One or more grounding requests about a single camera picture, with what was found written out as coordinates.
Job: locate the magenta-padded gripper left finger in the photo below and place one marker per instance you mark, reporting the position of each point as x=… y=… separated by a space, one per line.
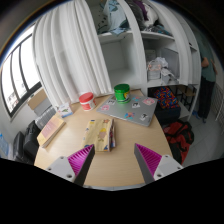
x=79 y=161

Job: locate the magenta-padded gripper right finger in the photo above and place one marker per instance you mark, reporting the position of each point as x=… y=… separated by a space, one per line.
x=150 y=160

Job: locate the yellow fish-print towel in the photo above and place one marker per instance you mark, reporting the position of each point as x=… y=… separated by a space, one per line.
x=98 y=135

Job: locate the red and black bag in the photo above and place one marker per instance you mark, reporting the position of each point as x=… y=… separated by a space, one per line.
x=178 y=138

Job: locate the yellow and pink book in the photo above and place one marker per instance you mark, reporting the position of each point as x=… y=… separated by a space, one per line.
x=50 y=130

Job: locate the small white printed box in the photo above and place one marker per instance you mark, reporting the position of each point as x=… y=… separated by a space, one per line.
x=65 y=110

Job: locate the grey laptop with stickers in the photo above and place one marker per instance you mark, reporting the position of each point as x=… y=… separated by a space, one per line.
x=128 y=111

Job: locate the grey ribbed radiator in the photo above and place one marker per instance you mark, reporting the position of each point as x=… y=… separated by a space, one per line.
x=45 y=117

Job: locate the white jar with red lid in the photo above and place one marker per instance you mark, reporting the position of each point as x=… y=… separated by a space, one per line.
x=87 y=101

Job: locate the green round tin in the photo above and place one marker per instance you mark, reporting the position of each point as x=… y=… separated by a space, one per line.
x=122 y=94

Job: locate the cardboard box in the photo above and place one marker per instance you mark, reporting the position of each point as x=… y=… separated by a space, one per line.
x=36 y=99

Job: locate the clear blue water bottle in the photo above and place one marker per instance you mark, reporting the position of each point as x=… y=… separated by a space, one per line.
x=4 y=146

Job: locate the person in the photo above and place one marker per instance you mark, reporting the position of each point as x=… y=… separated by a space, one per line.
x=206 y=86

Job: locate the black-framed window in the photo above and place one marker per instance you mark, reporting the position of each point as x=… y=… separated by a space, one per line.
x=18 y=76

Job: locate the white curtain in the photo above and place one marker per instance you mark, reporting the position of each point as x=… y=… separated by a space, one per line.
x=70 y=53

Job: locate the white shelf unit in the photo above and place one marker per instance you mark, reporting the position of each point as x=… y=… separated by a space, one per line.
x=133 y=50

